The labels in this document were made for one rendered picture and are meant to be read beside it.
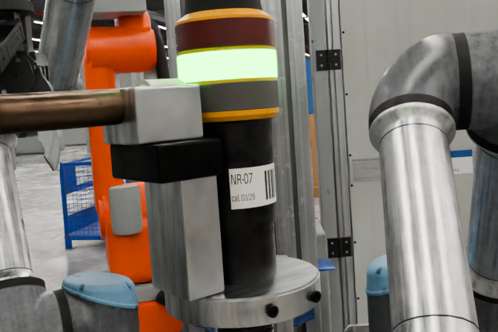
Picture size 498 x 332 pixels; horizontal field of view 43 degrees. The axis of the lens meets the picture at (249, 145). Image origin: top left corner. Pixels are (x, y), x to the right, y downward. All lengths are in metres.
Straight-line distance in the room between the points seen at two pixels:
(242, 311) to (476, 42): 0.56
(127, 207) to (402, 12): 2.45
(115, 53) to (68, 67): 3.16
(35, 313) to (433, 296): 0.64
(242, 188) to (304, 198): 0.90
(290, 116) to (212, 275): 0.92
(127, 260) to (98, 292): 3.19
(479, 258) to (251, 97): 0.75
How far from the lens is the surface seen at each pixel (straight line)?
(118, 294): 1.04
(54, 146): 0.81
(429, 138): 0.69
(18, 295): 1.04
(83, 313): 1.04
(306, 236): 1.18
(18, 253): 1.09
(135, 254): 4.22
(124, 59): 4.30
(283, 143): 1.15
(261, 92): 0.26
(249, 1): 0.27
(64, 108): 0.23
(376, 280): 1.05
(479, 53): 0.75
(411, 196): 0.64
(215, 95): 0.26
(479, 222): 0.93
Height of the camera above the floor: 1.54
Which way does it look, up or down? 4 degrees down
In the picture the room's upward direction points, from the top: 4 degrees counter-clockwise
